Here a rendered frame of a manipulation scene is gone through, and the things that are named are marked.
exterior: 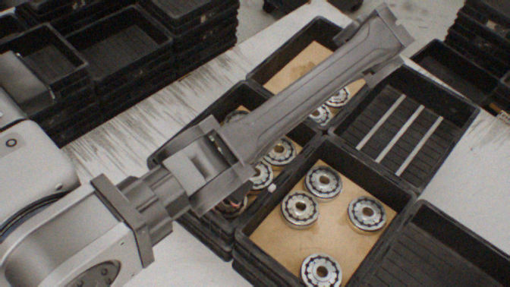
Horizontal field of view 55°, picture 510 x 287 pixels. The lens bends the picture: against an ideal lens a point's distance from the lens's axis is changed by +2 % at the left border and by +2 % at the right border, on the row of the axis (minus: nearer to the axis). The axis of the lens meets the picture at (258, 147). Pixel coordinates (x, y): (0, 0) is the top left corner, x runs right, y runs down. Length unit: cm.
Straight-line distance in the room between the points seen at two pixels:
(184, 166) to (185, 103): 108
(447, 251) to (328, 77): 81
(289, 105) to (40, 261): 36
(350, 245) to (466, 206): 49
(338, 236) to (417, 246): 21
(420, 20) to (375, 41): 263
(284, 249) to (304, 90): 66
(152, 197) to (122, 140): 104
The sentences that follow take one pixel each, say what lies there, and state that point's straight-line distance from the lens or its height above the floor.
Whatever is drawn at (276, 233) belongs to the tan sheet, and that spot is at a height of 83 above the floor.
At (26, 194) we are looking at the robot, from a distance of 57.
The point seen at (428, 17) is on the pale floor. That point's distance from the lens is 344.
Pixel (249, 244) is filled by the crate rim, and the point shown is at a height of 93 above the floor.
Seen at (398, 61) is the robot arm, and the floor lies 144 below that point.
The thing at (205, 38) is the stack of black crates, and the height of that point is 39.
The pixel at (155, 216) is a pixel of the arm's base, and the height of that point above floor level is 148.
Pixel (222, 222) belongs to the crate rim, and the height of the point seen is 93.
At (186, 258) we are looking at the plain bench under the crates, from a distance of 140.
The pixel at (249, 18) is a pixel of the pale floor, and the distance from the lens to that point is 309.
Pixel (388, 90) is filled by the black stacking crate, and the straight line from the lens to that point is 167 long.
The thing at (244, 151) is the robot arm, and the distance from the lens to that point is 65.
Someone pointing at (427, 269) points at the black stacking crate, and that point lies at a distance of 137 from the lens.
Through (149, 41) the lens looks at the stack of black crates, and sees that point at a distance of 237.
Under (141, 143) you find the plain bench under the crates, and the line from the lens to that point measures 159.
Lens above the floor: 199
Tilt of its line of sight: 55 degrees down
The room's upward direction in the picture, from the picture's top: 9 degrees clockwise
